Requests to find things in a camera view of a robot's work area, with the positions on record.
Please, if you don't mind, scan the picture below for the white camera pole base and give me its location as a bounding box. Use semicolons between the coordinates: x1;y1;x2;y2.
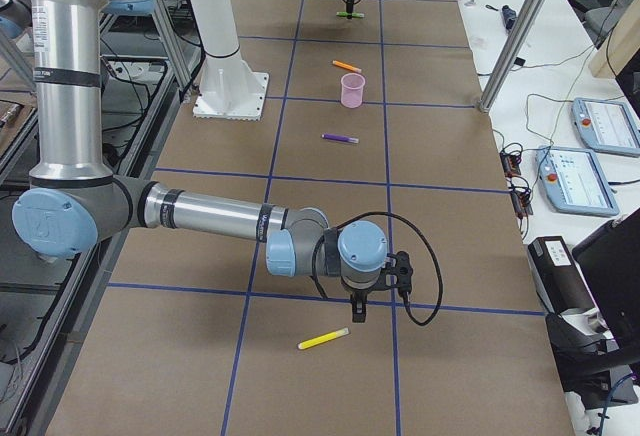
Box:
190;0;269;121

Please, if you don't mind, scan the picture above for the teach pendant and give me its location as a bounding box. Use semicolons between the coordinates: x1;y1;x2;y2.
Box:
535;146;620;217
571;98;639;157

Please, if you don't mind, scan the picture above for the purple highlighter pen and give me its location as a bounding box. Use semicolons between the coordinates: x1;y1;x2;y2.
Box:
321;133;359;144

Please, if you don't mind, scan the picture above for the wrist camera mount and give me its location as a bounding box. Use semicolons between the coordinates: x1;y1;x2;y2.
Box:
384;251;413;303

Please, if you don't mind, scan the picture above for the far teach pendant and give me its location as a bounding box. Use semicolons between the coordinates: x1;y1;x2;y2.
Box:
571;98;639;157

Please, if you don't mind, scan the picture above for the orange highlighter pen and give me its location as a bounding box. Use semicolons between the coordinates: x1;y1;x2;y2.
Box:
332;60;362;74

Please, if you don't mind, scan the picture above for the pink mesh pen holder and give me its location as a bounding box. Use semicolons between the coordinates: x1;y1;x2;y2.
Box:
340;73;366;109

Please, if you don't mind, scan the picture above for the near teach pendant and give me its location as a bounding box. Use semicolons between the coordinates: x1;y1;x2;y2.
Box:
535;146;620;217

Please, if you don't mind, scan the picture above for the far USB hub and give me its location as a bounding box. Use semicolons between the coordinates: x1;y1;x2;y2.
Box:
499;150;521;178

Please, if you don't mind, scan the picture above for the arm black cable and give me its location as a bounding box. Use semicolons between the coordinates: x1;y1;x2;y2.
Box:
312;211;445;327

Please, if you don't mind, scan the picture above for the black printer box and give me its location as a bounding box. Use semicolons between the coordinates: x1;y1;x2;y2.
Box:
527;236;595;316

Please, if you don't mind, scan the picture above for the aluminium frame post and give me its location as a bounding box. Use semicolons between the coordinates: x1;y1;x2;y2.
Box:
477;0;546;113

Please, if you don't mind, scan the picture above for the usb hub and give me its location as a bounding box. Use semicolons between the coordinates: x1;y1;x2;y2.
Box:
499;150;521;178
509;187;532;219

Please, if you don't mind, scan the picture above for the green highlighter pen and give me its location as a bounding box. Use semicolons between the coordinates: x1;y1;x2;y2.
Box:
336;11;365;19

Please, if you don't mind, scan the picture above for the near USB hub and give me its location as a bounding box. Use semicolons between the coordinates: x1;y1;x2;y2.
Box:
509;187;532;219

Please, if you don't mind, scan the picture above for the yellow highlighter pen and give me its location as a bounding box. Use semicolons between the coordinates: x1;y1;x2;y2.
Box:
297;327;350;351

